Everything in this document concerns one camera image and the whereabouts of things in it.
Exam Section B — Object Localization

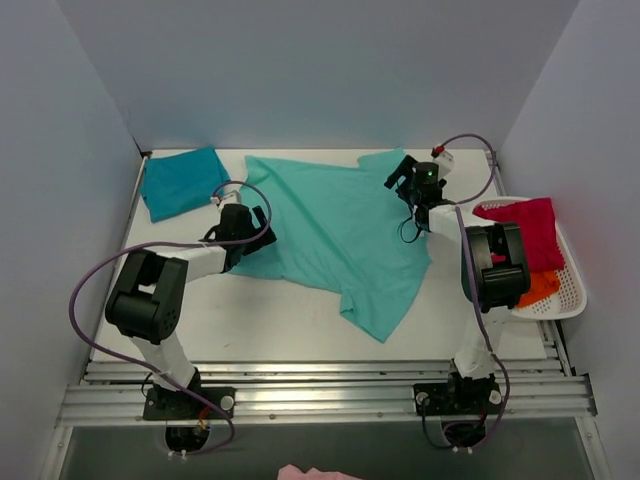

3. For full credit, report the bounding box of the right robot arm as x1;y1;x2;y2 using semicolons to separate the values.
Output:
384;155;531;413

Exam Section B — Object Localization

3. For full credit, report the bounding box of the purple cable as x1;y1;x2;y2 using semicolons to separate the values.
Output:
441;132;512;451
68;180;274;456

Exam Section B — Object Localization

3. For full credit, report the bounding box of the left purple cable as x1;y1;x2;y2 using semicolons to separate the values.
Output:
68;180;274;456

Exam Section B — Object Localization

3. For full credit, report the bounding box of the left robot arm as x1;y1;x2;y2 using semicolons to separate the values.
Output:
105;200;277;419

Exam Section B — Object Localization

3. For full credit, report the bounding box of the folded teal t-shirt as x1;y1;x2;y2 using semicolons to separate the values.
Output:
139;148;230;223

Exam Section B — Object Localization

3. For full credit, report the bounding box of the pink cloth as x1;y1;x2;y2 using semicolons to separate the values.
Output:
277;464;359;480

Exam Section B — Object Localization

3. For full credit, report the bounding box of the magenta t-shirt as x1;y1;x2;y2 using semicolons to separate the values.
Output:
473;198;564;272

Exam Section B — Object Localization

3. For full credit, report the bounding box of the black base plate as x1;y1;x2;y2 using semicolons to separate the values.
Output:
412;382;503;417
142;385;236;421

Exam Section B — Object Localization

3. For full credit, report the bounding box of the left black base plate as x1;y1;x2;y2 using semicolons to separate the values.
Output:
142;385;236;421

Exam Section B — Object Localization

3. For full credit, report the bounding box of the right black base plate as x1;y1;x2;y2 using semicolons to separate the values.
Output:
412;382;503;417

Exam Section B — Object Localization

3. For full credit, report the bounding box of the orange t-shirt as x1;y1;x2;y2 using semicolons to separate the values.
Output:
516;270;561;308

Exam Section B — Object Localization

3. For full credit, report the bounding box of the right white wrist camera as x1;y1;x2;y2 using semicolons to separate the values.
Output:
431;145;455;179

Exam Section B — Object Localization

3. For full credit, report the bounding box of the white perforated plastic basket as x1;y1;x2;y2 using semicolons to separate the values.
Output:
473;196;587;321

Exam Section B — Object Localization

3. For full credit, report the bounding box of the aluminium rail frame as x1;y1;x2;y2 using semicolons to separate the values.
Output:
59;149;596;427

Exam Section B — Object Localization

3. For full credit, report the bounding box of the mint green t-shirt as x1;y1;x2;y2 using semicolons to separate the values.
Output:
232;149;431;343

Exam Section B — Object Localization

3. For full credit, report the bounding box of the black thin cable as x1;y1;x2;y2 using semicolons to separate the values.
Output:
398;204;426;245

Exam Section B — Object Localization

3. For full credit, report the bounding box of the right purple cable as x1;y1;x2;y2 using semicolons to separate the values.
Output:
441;132;512;451

